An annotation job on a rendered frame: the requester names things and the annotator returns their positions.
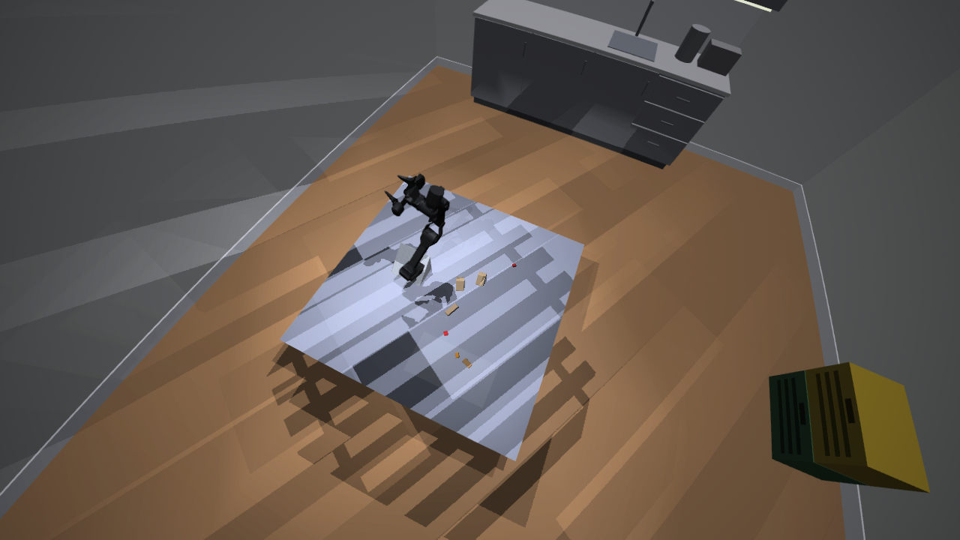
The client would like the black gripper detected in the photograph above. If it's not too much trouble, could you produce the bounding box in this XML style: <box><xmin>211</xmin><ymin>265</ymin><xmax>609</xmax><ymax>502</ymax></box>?
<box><xmin>384</xmin><ymin>173</ymin><xmax>425</xmax><ymax>216</ymax></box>

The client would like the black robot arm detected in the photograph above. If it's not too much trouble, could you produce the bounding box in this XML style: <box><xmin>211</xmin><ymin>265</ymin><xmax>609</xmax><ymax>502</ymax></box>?
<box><xmin>399</xmin><ymin>183</ymin><xmax>450</xmax><ymax>281</ymax></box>

